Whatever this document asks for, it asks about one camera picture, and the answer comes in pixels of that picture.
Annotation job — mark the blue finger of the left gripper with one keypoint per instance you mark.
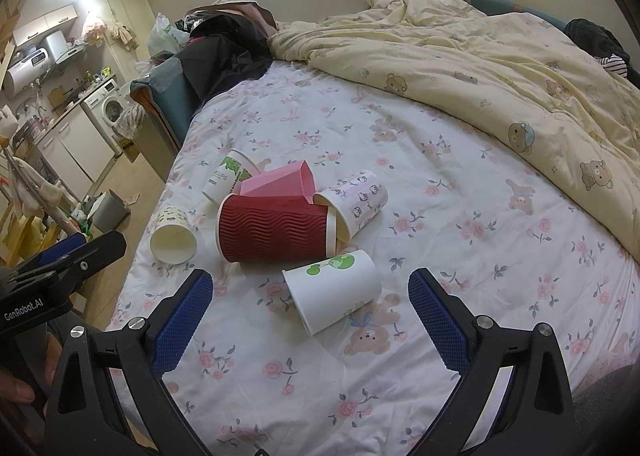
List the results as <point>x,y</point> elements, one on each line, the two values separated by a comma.
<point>83,262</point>
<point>60,249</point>

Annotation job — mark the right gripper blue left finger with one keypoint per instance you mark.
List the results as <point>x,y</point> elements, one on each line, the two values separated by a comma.
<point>84,414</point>

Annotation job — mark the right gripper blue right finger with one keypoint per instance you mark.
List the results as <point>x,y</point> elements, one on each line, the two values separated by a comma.
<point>536,413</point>

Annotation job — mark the red ripple paper cup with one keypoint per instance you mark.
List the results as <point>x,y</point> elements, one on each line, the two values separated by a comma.
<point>275,229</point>

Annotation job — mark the white cup yellow green print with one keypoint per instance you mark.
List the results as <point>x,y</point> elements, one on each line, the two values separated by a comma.
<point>173,241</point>

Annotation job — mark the white cup green leaf print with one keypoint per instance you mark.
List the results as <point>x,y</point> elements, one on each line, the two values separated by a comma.
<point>234,168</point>

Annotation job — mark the pink paper cup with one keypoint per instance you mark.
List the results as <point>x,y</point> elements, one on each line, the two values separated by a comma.
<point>291,180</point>

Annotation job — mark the white cup green globe print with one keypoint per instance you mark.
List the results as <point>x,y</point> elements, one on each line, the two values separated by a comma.
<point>325,292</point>

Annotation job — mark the white cup pink cartoon print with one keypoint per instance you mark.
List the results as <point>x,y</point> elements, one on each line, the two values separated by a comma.
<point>355,200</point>

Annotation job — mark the person's left hand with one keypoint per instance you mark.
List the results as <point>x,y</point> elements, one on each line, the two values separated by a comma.
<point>15,387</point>

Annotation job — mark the grey trash bin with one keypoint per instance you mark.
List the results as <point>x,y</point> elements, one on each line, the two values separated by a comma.
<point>108,212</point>

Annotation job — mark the white kitchen cabinet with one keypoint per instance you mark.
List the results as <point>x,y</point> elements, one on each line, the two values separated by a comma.
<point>76,152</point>

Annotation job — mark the white washing machine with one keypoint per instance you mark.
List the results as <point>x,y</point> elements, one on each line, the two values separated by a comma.
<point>104,105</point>

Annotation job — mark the floral white bed sheet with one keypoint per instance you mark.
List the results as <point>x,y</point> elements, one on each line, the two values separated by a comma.
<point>489,227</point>

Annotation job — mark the white water heater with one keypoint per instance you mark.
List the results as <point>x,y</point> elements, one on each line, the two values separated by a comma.
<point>25,71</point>

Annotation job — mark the white plastic bag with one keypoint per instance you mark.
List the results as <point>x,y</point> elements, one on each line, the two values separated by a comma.
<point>164,37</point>

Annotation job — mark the black clothing pile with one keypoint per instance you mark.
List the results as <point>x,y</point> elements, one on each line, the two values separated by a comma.
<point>228,44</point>

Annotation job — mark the cream bear print quilt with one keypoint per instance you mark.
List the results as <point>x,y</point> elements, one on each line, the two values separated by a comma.
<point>513,76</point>

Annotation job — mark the dark clothes at bedside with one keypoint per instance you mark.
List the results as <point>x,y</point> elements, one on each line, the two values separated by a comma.
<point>600,44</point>

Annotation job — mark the teal bed frame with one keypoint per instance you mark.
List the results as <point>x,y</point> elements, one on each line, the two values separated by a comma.
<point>168,100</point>

